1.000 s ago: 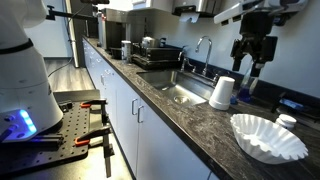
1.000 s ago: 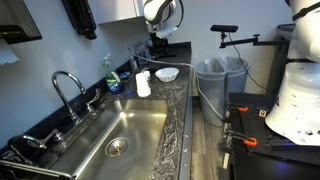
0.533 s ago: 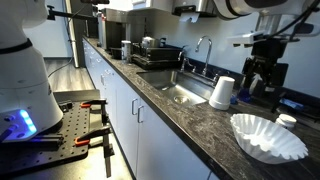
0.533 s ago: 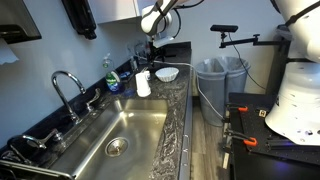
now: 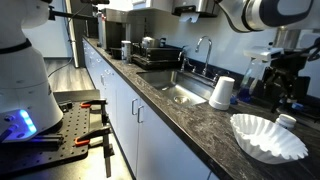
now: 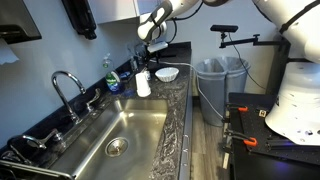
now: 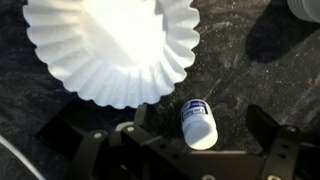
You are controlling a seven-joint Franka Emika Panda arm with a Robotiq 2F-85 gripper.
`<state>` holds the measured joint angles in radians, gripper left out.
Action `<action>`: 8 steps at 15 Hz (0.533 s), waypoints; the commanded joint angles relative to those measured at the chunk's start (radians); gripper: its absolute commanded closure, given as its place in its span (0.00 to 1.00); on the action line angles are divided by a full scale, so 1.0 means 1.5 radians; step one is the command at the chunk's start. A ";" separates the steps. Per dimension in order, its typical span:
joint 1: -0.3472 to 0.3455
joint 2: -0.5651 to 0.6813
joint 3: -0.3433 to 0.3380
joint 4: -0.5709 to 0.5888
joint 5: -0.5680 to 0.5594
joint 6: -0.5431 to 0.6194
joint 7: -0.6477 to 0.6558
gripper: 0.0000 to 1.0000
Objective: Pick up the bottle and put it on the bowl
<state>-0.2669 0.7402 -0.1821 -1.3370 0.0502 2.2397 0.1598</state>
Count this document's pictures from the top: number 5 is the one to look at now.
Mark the black aluminium rail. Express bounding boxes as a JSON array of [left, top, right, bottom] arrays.
[[29, 133, 65, 148]]

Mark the stainless steel travel mug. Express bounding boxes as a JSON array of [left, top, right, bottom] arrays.
[[120, 40, 133, 63]]

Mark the wall paper towel dispenser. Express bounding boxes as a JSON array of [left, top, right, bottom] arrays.
[[171, 0, 223, 18]]

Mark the small chrome side faucet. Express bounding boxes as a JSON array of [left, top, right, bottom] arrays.
[[177, 45, 198, 73]]

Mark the black dish rack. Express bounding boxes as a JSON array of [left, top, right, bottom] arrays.
[[131, 42, 184, 70]]

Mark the small black bracket block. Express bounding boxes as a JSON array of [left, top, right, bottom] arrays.
[[58, 100, 74, 113]]

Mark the white paper coffee filter bowl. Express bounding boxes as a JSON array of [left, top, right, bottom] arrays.
[[230, 113, 309, 165]]

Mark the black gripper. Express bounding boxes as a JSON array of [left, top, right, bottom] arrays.
[[262, 54, 311, 113]]

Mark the small white lid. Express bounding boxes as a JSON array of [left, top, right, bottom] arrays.
[[275, 113, 298, 131]]

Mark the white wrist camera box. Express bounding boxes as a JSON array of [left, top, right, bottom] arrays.
[[243, 45, 285, 63]]

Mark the stainless steel coffee machine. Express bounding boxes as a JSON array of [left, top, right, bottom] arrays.
[[97, 8, 138, 51]]

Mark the white upside-down cup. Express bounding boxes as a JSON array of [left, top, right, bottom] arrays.
[[208, 76, 236, 111]]

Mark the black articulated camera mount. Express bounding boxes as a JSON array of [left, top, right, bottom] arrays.
[[48, 4, 99, 22]]

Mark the black orange bar clamp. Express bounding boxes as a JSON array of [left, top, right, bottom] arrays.
[[79, 98, 110, 126], [73, 123, 116, 179]]

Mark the black camera cable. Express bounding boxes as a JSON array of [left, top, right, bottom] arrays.
[[47, 19, 78, 79]]

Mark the stainless steel sink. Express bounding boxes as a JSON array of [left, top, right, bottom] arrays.
[[137, 69, 216, 107]]

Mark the white wall cabinet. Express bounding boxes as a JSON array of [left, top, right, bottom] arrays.
[[131, 0, 174, 11]]

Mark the black perforated mounting board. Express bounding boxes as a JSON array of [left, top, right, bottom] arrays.
[[0, 99, 93, 176]]

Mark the blue dish brush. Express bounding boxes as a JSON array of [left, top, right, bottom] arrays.
[[278, 96, 320, 118]]

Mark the silver cabinet door handle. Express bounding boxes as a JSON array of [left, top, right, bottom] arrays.
[[136, 105, 145, 124], [131, 98, 139, 117]]

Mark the chrome gooseneck faucet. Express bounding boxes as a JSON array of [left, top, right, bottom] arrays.
[[194, 35, 221, 84]]

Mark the metal kettle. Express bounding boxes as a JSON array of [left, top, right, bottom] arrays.
[[140, 36, 161, 49]]

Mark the white base cabinet run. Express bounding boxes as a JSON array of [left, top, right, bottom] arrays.
[[82, 38, 221, 180]]

